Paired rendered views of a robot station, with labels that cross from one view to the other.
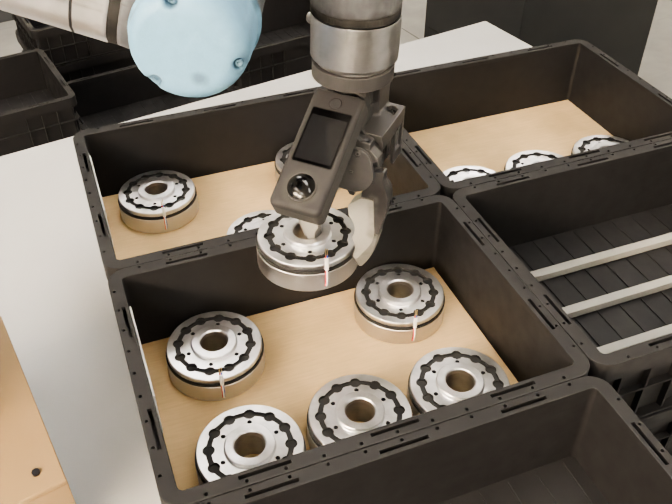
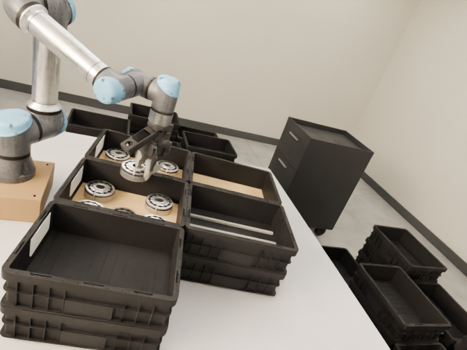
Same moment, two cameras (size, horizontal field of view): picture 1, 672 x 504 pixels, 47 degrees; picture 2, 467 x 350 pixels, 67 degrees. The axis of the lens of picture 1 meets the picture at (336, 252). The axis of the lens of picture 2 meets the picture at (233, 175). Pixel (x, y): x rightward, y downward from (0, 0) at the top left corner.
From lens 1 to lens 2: 63 cm
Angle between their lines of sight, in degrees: 16
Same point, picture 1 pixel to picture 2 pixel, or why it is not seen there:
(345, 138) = (146, 137)
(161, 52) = (98, 89)
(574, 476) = (167, 257)
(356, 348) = (138, 208)
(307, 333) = (128, 200)
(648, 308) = not seen: hidden behind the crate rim
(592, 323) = not seen: hidden behind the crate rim
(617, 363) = (191, 228)
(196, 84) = (103, 99)
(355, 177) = (148, 151)
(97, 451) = not seen: hidden behind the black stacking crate
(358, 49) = (156, 117)
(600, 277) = (223, 227)
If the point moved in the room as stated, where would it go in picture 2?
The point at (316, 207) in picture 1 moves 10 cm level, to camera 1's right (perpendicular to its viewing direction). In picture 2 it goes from (128, 148) to (157, 160)
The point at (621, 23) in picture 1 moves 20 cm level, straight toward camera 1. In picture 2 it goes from (333, 198) to (324, 204)
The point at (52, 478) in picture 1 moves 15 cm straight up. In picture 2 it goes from (37, 198) to (40, 160)
